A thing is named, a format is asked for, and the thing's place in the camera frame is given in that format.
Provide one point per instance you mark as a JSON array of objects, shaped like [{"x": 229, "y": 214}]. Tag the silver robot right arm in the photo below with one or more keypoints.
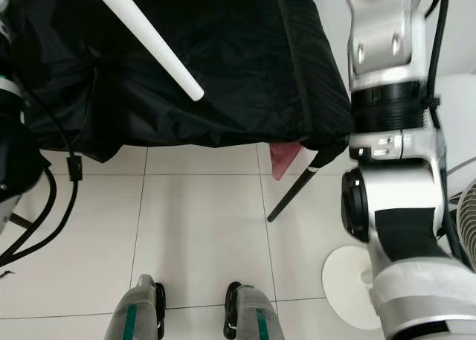
[{"x": 394, "y": 169}]

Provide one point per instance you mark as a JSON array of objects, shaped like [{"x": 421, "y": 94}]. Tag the silver robot left leg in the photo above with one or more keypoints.
[{"x": 137, "y": 314}]

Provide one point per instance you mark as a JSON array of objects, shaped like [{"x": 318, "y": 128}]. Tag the black tablecloth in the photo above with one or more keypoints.
[{"x": 230, "y": 72}]

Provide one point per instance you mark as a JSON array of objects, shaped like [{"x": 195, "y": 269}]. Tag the pink cloth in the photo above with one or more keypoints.
[{"x": 284, "y": 160}]

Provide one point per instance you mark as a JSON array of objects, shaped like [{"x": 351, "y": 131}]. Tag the grey round fan grille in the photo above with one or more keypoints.
[{"x": 467, "y": 221}]

